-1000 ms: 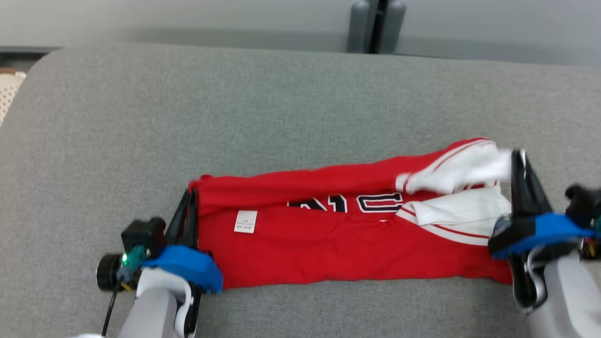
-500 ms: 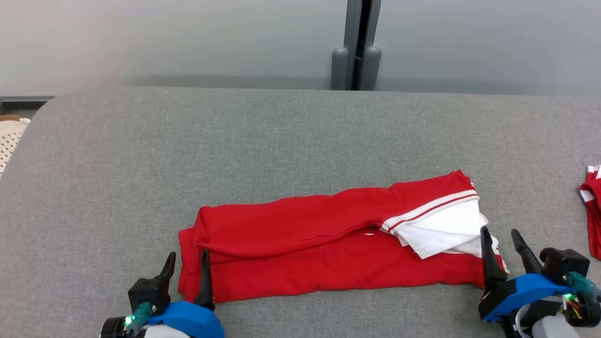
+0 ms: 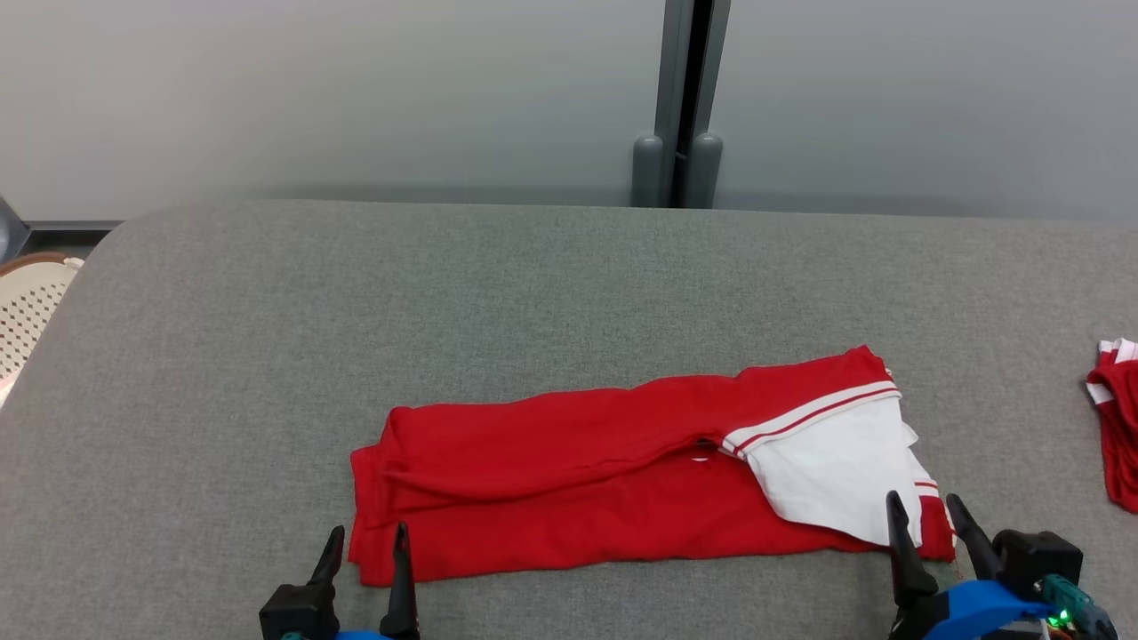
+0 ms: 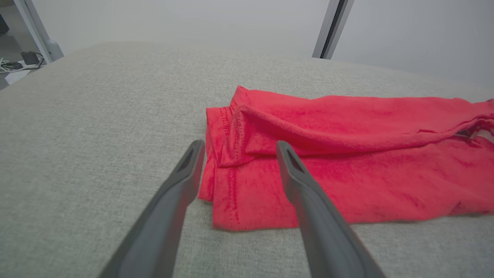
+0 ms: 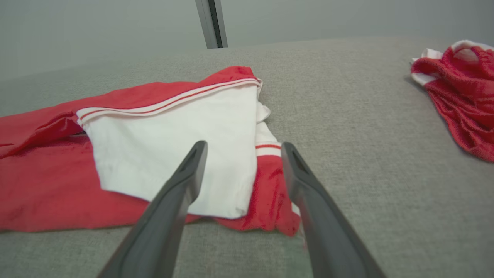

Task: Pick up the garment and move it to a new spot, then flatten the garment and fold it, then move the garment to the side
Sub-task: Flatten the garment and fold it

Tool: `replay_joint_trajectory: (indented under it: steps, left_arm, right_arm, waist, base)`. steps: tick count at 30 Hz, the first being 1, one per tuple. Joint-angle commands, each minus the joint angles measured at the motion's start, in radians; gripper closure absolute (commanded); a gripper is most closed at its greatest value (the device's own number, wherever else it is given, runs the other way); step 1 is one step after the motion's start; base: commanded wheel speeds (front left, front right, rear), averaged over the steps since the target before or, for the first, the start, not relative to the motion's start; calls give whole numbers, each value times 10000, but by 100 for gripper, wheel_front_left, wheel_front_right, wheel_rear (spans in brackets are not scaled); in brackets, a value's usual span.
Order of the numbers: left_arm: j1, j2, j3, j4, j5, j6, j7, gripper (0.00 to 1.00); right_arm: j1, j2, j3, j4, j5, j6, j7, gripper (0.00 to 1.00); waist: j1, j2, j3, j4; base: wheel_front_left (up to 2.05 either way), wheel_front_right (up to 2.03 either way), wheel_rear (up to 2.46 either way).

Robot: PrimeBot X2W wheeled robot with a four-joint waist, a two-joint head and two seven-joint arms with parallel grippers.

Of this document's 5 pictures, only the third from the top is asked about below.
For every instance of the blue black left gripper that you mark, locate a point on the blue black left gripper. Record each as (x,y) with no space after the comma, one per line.
(364,636)

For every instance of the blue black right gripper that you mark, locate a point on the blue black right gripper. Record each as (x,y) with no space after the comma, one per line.
(969,609)

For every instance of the red shorts with white trim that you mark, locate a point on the red shorts with white trim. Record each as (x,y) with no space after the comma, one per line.
(1122,427)

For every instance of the red shirt with white sleeves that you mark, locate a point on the red shirt with white sleeves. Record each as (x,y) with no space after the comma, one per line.
(578,444)

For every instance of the cream laundry basket brown rim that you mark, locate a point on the cream laundry basket brown rim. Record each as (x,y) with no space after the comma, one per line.
(27,311)

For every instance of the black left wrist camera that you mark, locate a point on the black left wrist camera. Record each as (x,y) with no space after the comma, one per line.
(298,613)

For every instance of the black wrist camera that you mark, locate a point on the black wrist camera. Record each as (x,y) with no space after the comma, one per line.
(298,613)
(1036,560)

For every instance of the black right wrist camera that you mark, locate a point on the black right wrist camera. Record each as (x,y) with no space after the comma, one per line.
(1036,560)

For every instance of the white grey partition end post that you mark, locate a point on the white grey partition end post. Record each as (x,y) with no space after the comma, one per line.
(9,233)

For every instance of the grey partition post with gap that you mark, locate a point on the grey partition post with gap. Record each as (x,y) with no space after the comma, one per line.
(671,71)

